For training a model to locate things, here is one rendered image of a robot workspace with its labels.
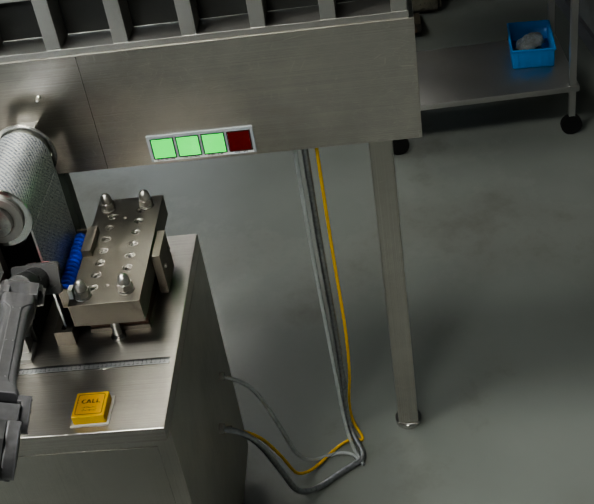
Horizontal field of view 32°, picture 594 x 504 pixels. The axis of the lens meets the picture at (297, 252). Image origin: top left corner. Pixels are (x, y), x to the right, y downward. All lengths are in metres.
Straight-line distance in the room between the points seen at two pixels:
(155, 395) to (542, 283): 1.89
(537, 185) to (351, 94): 1.99
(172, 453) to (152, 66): 0.84
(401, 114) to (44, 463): 1.10
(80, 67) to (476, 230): 2.04
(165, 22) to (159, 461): 0.96
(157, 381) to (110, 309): 0.19
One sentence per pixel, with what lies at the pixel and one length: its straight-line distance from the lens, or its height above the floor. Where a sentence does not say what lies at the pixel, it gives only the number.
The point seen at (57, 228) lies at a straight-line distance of 2.42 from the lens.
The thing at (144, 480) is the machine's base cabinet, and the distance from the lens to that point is 2.34.
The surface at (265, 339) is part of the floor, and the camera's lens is 3.66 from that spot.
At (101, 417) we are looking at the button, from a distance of 2.21.
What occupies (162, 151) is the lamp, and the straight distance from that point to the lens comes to 2.47.
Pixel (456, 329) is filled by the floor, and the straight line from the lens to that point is 3.60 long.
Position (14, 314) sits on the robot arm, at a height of 1.23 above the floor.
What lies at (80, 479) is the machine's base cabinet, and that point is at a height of 0.73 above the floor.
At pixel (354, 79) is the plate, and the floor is 1.31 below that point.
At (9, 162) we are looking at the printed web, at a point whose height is 1.31.
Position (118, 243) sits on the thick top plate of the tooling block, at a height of 1.03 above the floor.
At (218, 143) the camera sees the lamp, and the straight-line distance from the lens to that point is 2.44.
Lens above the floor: 2.43
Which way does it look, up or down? 37 degrees down
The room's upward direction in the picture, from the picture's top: 10 degrees counter-clockwise
